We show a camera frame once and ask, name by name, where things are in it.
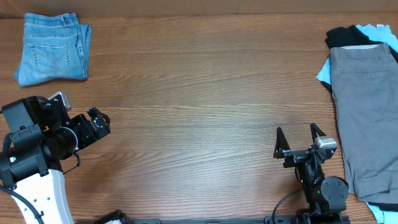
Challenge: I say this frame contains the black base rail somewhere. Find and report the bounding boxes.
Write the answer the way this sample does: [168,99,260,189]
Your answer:
[131,215,296,224]

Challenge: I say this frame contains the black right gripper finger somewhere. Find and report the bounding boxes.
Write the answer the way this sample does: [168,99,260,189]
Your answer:
[273,127,291,159]
[310,123,326,142]

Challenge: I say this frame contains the light blue denim jeans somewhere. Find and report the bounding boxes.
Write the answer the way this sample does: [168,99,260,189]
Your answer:
[14,13,92,86]

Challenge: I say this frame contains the grey folded trousers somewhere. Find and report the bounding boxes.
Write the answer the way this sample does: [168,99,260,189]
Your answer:
[329,42,398,205]

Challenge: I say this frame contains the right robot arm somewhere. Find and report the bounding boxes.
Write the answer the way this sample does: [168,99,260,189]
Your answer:
[271,123,351,224]

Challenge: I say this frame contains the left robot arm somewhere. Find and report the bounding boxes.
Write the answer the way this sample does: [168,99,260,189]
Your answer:
[1,91,111,223]

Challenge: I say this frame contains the light blue folded garment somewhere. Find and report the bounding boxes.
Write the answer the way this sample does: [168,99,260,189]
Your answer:
[316,24,398,224]

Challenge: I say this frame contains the black folded garment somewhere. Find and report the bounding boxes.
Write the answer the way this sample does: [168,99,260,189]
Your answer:
[320,24,398,94]

